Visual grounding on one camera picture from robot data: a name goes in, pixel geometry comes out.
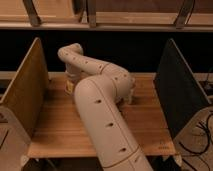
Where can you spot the right dark side panel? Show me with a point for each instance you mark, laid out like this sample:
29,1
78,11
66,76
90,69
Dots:
186,107

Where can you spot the left wooden side panel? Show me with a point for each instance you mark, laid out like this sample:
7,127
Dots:
23,99

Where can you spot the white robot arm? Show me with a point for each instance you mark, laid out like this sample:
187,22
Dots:
96,98

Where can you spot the wooden shelf with brackets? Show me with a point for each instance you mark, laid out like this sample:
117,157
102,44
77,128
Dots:
108,15

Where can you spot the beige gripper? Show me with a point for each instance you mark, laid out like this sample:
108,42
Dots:
69,88

